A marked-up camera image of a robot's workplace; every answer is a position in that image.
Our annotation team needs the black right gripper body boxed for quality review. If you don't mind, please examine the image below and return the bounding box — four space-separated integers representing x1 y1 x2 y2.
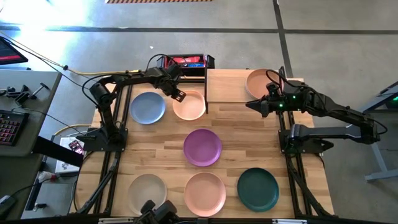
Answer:
261 82 312 118

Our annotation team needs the yellow power cable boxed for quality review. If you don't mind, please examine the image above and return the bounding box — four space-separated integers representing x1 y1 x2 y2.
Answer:
66 67 142 77

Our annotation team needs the terracotta plate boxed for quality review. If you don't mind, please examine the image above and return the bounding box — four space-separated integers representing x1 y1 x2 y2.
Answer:
244 68 280 100

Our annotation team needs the red and white tool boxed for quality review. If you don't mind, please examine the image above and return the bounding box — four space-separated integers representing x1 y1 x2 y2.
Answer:
37 170 60 184

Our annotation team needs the black desk clamp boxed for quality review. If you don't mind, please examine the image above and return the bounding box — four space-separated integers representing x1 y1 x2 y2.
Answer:
0 82 50 105

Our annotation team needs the purple plate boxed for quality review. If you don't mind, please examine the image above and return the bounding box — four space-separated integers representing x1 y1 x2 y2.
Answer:
183 128 223 167

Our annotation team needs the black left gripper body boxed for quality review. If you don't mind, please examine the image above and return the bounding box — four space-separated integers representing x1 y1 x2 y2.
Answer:
160 63 184 94

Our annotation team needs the red and black radio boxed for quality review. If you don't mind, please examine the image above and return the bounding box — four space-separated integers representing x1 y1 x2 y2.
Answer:
161 54 215 77

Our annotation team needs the black computer monitor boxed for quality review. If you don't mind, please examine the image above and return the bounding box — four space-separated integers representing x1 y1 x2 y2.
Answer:
0 35 29 66

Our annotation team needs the white box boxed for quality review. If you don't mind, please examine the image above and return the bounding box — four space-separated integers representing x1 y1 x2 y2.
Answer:
55 136 85 174

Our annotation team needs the black device with green light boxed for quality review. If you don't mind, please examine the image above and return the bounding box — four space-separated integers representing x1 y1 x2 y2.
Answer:
384 90 398 110

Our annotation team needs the smartphone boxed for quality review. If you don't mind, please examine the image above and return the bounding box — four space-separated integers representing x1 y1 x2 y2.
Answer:
68 139 85 156

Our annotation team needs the grey side desk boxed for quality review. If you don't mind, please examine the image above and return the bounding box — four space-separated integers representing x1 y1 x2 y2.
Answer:
0 68 63 158

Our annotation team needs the blue plate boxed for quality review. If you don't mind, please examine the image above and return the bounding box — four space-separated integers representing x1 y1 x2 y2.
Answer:
129 91 167 125

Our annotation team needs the black keyboard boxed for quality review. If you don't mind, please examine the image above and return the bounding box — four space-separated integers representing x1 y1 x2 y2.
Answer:
0 109 30 147

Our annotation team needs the wooden shelf with black legs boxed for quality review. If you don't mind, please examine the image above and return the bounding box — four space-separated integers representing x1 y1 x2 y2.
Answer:
203 65 289 114

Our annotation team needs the black aluminium table frame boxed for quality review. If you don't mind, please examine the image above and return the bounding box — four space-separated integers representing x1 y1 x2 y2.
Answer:
70 74 336 224

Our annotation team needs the beige grey plate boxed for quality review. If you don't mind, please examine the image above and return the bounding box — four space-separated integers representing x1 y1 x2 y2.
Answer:
127 173 168 216

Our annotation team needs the black diagonal bar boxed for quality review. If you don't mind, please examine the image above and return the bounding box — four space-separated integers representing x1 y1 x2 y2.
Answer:
32 136 84 168

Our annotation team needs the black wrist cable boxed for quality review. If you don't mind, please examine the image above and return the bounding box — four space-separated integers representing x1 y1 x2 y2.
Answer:
265 68 284 94
145 53 178 73

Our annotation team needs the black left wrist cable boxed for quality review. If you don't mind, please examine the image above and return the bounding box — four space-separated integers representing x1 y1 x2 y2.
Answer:
145 53 178 73

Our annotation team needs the black floor cable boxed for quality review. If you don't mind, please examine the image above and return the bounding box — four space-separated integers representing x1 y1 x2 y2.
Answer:
0 30 100 93

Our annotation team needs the light peach plate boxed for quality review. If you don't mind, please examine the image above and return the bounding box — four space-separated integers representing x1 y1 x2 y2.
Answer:
172 90 206 121

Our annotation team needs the dark green plate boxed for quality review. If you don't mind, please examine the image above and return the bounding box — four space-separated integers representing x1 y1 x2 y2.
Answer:
236 167 280 213

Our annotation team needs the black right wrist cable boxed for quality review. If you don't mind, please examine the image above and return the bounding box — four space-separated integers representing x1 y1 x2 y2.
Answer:
265 68 284 94

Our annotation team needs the grey metal stand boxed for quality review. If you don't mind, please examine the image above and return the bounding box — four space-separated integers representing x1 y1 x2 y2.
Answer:
341 81 398 183

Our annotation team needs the pink plate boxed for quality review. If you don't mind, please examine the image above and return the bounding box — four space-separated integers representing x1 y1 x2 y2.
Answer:
183 171 227 218

